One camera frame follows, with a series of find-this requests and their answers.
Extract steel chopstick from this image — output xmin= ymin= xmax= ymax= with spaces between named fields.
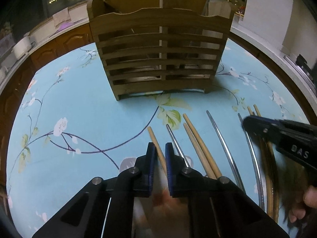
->
xmin=242 ymin=126 xmax=265 ymax=210
xmin=206 ymin=110 xmax=245 ymax=193
xmin=166 ymin=124 xmax=190 ymax=168

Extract person's right hand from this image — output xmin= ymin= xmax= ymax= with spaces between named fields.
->
xmin=288 ymin=185 xmax=316 ymax=223

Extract blue floral tablecloth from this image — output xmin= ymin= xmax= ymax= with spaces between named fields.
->
xmin=7 ymin=41 xmax=308 ymax=237

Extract wooden slatted utensil holder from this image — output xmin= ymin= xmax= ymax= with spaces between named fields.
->
xmin=87 ymin=0 xmax=234 ymax=100

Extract white crock pot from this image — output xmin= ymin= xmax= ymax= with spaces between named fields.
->
xmin=13 ymin=36 xmax=32 ymax=60

